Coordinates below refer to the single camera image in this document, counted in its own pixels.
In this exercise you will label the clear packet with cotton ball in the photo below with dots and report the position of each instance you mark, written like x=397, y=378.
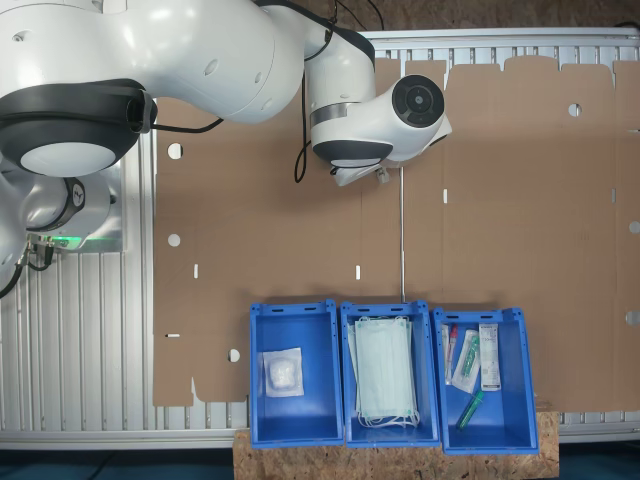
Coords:
x=282, y=372

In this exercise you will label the blue bin with cotton packet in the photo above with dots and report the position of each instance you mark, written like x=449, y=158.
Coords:
x=300, y=425

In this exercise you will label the brown cardboard sheet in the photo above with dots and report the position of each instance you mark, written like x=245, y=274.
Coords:
x=525, y=225
x=250, y=225

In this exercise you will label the stack of white face masks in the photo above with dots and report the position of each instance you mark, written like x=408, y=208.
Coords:
x=385, y=360

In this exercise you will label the packet with red-capped tube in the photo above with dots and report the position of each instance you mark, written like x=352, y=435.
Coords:
x=448, y=360

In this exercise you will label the clear packet with green swabs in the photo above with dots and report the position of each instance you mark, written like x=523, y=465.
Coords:
x=467, y=365

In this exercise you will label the long white printed packet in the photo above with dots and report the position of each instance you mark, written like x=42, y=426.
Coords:
x=490, y=360

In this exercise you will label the green capped tube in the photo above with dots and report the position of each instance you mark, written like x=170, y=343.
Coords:
x=470, y=410

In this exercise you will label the blue bin with masks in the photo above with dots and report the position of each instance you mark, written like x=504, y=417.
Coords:
x=425, y=435

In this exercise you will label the blue bin with tube packets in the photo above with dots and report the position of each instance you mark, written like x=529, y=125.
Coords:
x=510, y=415

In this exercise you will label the chipboard panel under bins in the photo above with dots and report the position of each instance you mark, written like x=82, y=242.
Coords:
x=547, y=450

